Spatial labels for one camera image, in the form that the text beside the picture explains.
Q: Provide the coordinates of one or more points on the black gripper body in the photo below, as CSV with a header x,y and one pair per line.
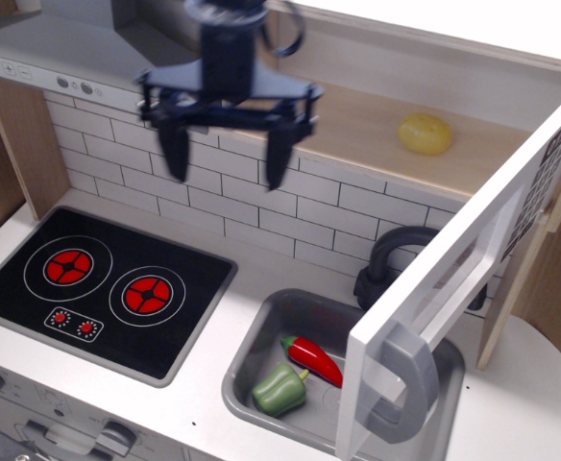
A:
x,y
228,87

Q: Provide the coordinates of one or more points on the wooden microwave cabinet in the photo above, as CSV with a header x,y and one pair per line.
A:
x,y
354,181

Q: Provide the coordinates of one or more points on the grey toy sink basin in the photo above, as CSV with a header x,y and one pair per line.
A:
x,y
327,323

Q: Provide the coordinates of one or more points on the white toy microwave door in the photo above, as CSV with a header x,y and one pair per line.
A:
x,y
390,380

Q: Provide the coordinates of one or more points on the yellow toy potato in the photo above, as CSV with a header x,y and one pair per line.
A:
x,y
425,134

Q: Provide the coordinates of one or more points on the grey toy range hood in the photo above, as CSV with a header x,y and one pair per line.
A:
x,y
90,50

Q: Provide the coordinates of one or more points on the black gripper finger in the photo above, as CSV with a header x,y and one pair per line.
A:
x,y
279,149
174,142

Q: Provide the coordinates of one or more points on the red toy chili pepper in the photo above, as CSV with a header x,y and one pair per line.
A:
x,y
310,355

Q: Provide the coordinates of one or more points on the black toy stovetop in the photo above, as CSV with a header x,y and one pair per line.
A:
x,y
123,299

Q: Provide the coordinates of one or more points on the green toy bell pepper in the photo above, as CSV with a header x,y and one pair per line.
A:
x,y
281,391

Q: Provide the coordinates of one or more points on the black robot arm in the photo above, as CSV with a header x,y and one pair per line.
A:
x,y
244,13

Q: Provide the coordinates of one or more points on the grey oven knob right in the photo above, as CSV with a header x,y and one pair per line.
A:
x,y
116,439

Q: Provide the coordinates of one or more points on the dark grey toy faucet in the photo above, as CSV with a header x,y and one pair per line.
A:
x,y
377,277

